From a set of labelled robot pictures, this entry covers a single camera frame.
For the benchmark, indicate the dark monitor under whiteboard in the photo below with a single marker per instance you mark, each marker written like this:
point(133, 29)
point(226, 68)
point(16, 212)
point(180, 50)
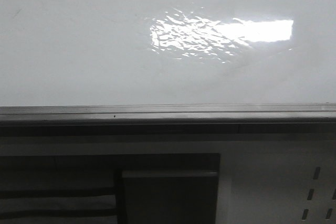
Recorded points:
point(170, 196)

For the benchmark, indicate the white perforated metal rack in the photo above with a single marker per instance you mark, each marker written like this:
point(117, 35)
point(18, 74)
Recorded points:
point(263, 178)

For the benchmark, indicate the white whiteboard with aluminium frame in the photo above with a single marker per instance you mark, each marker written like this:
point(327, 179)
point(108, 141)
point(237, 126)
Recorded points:
point(167, 60)

